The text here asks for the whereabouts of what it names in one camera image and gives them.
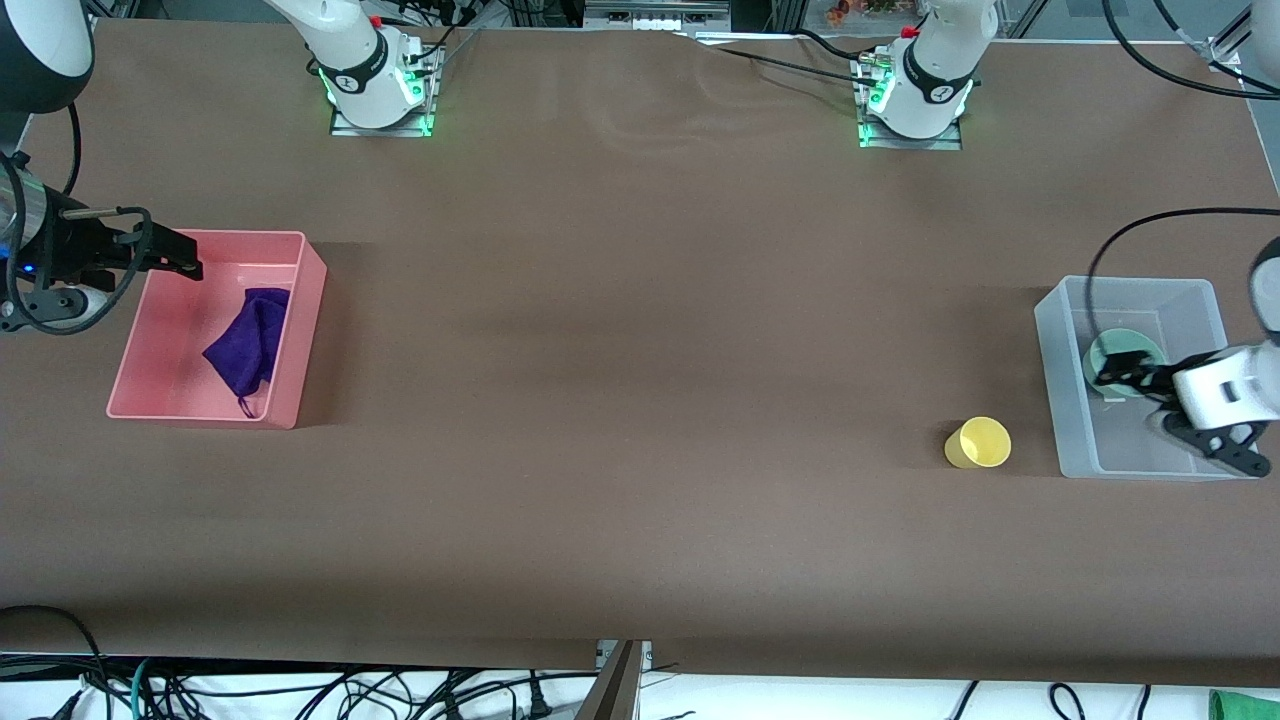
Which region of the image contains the black looped floor cable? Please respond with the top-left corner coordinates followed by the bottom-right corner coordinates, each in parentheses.
top-left (0, 604), bottom-right (113, 720)

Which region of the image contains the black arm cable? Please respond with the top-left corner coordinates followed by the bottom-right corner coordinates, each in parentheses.
top-left (1084, 207), bottom-right (1280, 346)
top-left (0, 100), bottom-right (153, 335)

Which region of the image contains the thick black corner cable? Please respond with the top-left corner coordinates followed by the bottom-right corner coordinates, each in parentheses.
top-left (1103, 0), bottom-right (1280, 101)

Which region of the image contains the green cloth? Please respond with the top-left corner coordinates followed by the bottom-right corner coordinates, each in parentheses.
top-left (1208, 689), bottom-right (1280, 720)

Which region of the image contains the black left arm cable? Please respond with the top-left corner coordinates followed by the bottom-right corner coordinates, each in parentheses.
top-left (1084, 207), bottom-right (1280, 346)

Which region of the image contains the pink plastic bin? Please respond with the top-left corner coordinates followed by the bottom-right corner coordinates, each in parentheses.
top-left (106, 229), bottom-right (328, 430)

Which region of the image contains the yellow plastic cup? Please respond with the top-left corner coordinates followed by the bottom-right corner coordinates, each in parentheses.
top-left (944, 417), bottom-right (1012, 470)

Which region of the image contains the translucent plastic bin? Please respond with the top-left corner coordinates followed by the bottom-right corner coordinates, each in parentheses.
top-left (1034, 276), bottom-right (1263, 481)

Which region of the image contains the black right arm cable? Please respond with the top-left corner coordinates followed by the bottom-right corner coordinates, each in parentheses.
top-left (0, 100), bottom-right (153, 335)

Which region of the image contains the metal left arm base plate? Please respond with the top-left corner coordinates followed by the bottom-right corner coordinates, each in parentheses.
top-left (853, 52), bottom-right (964, 152)

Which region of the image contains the purple cloth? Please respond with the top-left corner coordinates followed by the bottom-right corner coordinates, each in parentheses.
top-left (202, 288), bottom-right (291, 419)

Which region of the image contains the metal table post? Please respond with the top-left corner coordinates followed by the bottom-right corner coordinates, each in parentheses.
top-left (574, 640), bottom-right (653, 720)

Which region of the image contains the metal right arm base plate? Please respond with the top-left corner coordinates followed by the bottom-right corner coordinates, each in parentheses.
top-left (329, 42), bottom-right (442, 139)

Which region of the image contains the black base power cable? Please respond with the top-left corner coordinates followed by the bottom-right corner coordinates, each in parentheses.
top-left (676, 28), bottom-right (883, 91)

